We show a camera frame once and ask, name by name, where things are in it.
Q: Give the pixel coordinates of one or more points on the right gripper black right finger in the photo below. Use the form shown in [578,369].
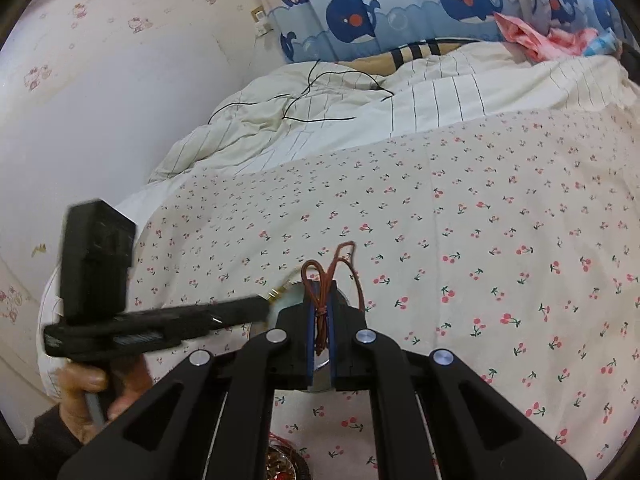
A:
[433,417]

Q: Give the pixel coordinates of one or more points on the wall power socket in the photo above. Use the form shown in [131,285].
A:
[261,22]

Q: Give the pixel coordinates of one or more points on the white striped duvet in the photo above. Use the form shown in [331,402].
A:
[312,108]

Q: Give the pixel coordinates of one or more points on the pink cloth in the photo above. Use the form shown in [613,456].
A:
[558,43]

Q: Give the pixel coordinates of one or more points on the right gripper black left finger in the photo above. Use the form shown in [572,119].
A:
[208,418]

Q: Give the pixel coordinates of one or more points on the blue whale print curtain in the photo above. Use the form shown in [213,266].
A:
[342,30]

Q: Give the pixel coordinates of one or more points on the round silver metal tin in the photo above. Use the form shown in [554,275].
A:
[298,365]

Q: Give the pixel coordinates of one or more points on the left hand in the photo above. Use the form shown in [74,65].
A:
[76,381]

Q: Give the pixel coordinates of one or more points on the cherry print bed sheet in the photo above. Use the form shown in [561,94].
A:
[511,240]

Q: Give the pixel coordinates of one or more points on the striped tan pillow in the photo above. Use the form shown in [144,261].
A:
[386,63]

